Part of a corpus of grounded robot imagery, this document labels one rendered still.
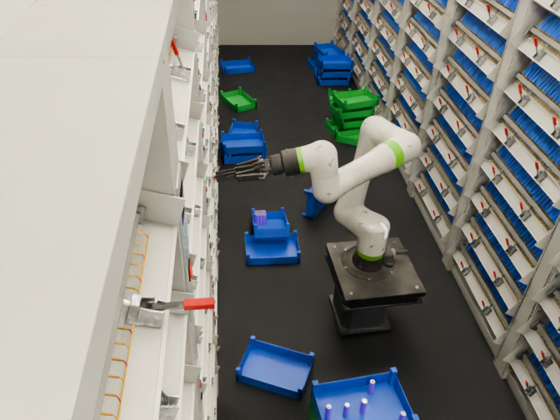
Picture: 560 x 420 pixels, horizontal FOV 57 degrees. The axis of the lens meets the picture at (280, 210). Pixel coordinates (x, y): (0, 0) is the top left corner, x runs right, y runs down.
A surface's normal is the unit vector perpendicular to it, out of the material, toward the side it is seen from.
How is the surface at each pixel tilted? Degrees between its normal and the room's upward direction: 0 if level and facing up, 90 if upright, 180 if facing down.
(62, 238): 0
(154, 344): 18
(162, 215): 90
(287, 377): 0
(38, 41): 0
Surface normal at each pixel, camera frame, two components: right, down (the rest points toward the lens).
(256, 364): 0.04, -0.80
